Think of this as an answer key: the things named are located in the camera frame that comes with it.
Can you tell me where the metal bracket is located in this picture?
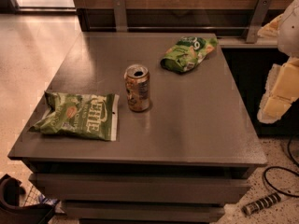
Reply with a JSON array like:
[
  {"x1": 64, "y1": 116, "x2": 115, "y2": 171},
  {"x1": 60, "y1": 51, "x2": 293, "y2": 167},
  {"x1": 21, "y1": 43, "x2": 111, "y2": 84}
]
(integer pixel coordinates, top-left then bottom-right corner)
[
  {"x1": 112, "y1": 0, "x2": 128, "y2": 32},
  {"x1": 245, "y1": 0, "x2": 272, "y2": 44}
]

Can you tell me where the right metal bracket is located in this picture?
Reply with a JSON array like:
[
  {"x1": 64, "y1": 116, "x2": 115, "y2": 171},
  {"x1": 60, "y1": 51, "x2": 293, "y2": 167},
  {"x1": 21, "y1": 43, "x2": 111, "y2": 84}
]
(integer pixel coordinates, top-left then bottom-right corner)
[{"x1": 245, "y1": 0, "x2": 272, "y2": 44}]

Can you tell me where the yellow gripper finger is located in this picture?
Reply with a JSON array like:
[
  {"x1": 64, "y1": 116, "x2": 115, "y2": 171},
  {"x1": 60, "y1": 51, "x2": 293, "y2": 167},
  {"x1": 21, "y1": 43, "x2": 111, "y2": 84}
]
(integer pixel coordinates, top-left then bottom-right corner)
[{"x1": 257, "y1": 58, "x2": 299, "y2": 124}]

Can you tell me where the opened soda can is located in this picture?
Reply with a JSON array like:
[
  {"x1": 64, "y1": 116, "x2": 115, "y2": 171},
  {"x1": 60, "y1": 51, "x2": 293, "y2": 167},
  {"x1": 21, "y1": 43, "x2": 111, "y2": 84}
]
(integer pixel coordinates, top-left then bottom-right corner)
[{"x1": 124, "y1": 63, "x2": 150, "y2": 112}]

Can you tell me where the dark bin with objects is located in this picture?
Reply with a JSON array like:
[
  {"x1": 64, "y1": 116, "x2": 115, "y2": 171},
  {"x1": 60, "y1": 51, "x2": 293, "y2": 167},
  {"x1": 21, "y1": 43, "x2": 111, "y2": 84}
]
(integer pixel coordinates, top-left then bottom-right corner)
[{"x1": 0, "y1": 174, "x2": 59, "y2": 224}]

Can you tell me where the left metal bracket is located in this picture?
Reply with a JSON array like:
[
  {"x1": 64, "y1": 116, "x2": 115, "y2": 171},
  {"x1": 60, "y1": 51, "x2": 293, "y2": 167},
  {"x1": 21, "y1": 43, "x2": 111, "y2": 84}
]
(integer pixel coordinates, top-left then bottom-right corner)
[{"x1": 112, "y1": 0, "x2": 128, "y2": 32}]

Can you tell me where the green rice chip bag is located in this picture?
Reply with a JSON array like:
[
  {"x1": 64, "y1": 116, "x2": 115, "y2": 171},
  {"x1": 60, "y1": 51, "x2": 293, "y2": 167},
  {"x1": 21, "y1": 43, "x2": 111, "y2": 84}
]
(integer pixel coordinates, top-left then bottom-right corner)
[{"x1": 160, "y1": 36, "x2": 218, "y2": 74}]

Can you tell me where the green Kettle chips bag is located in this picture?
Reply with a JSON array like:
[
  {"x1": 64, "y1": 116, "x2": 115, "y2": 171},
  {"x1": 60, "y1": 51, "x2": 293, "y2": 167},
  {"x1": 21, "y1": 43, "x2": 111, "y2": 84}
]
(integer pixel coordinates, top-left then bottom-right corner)
[{"x1": 29, "y1": 91, "x2": 119, "y2": 141}]

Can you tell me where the black white power strip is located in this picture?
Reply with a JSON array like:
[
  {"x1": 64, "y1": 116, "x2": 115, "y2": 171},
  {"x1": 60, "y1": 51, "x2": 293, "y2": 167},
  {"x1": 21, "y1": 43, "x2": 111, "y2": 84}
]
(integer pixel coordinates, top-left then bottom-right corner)
[{"x1": 241, "y1": 193, "x2": 281, "y2": 216}]

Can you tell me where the black floor cable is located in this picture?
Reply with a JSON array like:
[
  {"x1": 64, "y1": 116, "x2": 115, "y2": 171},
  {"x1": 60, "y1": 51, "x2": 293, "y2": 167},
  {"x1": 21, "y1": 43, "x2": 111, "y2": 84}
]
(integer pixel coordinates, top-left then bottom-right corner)
[{"x1": 262, "y1": 133, "x2": 299, "y2": 199}]

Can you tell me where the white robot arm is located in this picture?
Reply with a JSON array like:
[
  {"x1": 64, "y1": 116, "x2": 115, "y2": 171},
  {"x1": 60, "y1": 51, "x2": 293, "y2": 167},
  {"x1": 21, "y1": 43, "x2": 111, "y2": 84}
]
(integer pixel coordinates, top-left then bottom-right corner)
[{"x1": 257, "y1": 0, "x2": 299, "y2": 124}]

